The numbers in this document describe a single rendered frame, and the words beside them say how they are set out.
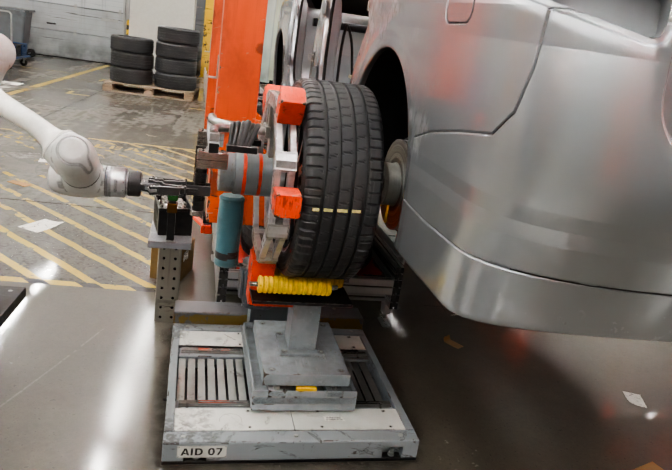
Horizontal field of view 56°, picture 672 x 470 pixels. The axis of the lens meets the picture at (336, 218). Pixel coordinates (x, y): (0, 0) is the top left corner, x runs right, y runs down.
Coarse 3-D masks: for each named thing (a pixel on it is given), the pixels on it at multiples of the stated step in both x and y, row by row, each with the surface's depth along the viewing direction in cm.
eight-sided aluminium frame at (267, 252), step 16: (272, 96) 199; (288, 128) 189; (288, 144) 187; (288, 160) 180; (288, 176) 182; (256, 208) 228; (256, 224) 224; (272, 224) 185; (288, 224) 186; (256, 240) 214; (272, 240) 216; (256, 256) 207; (272, 256) 202
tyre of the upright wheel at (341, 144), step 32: (320, 96) 188; (352, 96) 192; (320, 128) 182; (352, 128) 184; (320, 160) 179; (352, 160) 181; (320, 192) 179; (352, 192) 182; (320, 224) 183; (352, 224) 184; (288, 256) 197; (320, 256) 190; (352, 256) 193
